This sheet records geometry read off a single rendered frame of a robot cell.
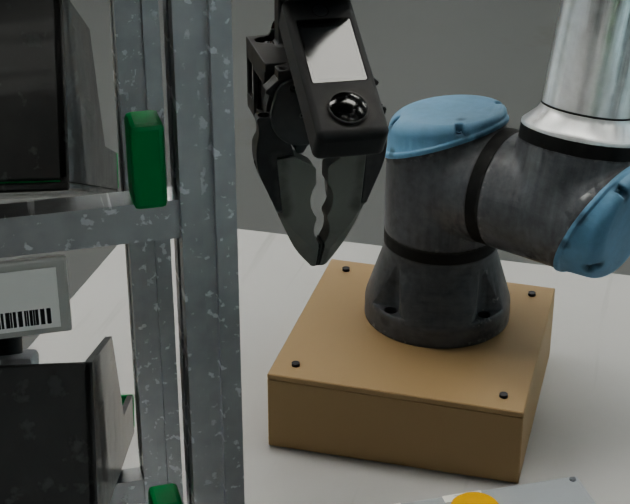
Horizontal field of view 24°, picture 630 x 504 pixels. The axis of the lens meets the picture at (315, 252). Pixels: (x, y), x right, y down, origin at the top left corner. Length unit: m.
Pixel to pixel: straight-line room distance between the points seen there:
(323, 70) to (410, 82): 3.98
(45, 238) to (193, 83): 0.08
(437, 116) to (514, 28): 4.06
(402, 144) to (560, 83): 0.17
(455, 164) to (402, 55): 3.76
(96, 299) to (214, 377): 1.19
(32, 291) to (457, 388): 0.92
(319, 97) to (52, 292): 0.40
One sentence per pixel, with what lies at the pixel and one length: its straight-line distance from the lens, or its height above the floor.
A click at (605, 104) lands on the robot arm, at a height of 1.22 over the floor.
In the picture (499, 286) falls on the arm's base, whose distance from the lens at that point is 1.49.
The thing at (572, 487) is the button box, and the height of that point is 0.96.
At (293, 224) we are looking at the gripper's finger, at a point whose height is 1.25.
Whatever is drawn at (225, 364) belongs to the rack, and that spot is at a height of 1.40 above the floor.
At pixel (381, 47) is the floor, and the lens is 5.21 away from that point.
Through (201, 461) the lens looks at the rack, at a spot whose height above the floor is 1.36.
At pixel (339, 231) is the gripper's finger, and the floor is 1.24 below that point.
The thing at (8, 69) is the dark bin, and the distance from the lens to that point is 0.55.
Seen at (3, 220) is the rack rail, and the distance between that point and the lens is 0.51.
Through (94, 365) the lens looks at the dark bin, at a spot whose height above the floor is 1.36.
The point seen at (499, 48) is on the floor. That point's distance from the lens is 5.24.
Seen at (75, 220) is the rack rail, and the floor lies 1.47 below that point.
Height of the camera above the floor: 1.69
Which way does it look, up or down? 27 degrees down
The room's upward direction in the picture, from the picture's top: straight up
